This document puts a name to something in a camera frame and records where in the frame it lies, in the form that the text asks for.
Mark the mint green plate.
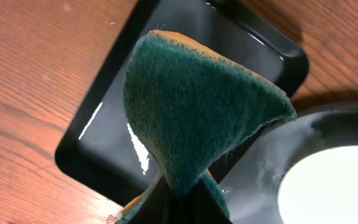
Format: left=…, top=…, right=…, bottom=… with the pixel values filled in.
left=278, top=146, right=358, bottom=224

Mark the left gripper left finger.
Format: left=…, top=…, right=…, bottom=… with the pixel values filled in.
left=128, top=176, right=172, bottom=224

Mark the black rectangular tray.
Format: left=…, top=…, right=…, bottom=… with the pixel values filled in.
left=55, top=0, right=309, bottom=205

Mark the black round serving tray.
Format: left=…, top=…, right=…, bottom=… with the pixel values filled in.
left=219, top=102, right=358, bottom=223

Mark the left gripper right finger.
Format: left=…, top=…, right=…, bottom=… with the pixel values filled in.
left=193, top=180, right=231, bottom=224

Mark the green and yellow sponge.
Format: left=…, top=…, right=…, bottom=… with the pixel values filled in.
left=118, top=30, right=296, bottom=223

